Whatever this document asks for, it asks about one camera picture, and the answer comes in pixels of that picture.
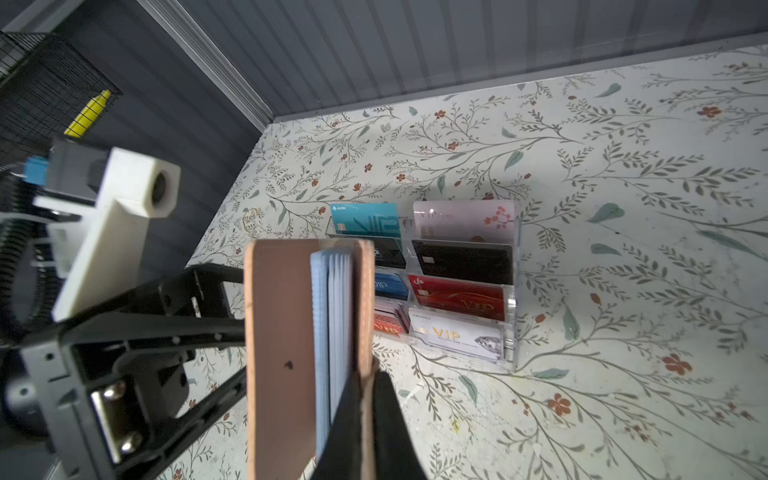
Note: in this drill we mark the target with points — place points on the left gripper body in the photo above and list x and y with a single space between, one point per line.
95 407

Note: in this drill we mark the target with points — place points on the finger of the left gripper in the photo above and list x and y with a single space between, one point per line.
188 311
168 439

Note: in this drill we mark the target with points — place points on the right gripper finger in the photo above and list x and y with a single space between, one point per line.
369 438

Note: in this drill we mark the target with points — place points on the pink leather card wallet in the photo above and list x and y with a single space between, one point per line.
280 358

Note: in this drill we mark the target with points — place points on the clear acrylic card holder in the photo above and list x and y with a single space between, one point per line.
408 234

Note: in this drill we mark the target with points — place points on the white VIP card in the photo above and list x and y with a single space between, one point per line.
458 333

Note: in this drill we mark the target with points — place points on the blue VIP card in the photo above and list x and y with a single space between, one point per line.
390 285

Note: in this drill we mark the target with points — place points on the red VIP card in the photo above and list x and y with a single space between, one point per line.
459 296

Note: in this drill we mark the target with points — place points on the black VIP card left column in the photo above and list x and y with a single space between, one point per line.
388 253

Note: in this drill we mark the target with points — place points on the teal VIP card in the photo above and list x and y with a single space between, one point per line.
367 219

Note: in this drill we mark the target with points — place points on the black card right column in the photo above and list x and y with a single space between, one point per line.
468 261

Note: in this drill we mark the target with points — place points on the pink VIP card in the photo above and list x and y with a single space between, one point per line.
490 221

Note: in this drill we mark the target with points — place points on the yellow marker pen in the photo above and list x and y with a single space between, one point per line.
88 116

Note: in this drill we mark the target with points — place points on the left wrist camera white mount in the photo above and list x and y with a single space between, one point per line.
103 200

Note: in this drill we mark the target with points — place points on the black wire basket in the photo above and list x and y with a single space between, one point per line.
45 83

